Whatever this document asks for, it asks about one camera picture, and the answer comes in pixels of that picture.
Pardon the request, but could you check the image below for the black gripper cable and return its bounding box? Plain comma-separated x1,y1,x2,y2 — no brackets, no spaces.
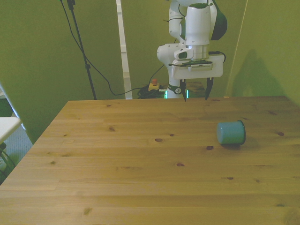
208,51,227,64

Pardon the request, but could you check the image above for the black coiled cable bundle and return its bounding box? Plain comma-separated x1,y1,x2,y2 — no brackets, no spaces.
136,85,167,99

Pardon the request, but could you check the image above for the thin black cable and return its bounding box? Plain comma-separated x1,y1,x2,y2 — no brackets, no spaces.
59,0,165,96

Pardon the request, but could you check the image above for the yellow emergency stop button box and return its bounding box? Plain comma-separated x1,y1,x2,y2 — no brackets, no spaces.
148,79,162,92

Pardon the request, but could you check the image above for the black tripod stand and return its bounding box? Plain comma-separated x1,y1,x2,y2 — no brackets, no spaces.
66,0,98,100

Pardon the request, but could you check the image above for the blue enamel mug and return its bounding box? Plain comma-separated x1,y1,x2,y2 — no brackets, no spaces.
216,120,247,145

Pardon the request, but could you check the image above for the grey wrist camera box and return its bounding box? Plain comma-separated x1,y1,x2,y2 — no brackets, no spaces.
187,60,214,72

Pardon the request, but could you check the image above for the white upright board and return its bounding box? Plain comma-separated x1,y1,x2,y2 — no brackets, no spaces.
116,0,133,100

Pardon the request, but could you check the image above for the grey slanted metal bar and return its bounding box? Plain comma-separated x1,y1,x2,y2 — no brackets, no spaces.
0,81,27,131

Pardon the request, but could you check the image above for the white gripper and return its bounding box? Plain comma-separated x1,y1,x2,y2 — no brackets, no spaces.
171,54,224,102

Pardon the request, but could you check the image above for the white side shelf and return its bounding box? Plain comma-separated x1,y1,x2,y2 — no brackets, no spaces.
0,117,22,144

